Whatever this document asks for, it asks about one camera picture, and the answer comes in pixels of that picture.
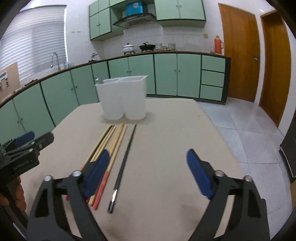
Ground bamboo chopstick red floral end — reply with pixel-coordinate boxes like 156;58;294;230
79;125;115;171

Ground plain bamboo chopstick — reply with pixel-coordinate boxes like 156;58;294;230
88;123;125;206

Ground bamboo chopstick orange floral end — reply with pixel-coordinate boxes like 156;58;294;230
65;126;117;201

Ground bamboo chopstick red handle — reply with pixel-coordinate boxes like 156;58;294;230
92;124;127;210

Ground green lower kitchen cabinets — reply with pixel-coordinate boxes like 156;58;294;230
0;51;231;145

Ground chrome kitchen faucet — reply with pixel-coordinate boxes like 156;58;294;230
50;52;61;71

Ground person's left hand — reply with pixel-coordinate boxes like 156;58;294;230
0;176;27;211

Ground cardboard box with label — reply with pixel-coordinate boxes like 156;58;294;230
0;62;21;102

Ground black appliance on floor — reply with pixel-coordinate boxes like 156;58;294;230
280;117;296;182

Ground beige table mat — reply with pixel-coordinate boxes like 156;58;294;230
21;98;244;240

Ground white window blinds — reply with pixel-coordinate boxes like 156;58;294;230
1;5;68;79

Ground white two-compartment utensil holder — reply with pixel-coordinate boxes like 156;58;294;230
95;75;147;121

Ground white cooking pot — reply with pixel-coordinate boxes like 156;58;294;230
123;43;135;55

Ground black wok with lid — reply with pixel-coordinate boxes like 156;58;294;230
139;42;156;53

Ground black range hood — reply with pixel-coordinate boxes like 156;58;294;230
113;13;156;29

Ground blue box above hood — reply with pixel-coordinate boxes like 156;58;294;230
125;1;145;16

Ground orange thermos flask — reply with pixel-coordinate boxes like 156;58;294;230
214;36;224;55

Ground wooden door with handle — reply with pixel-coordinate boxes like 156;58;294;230
219;4;260;102

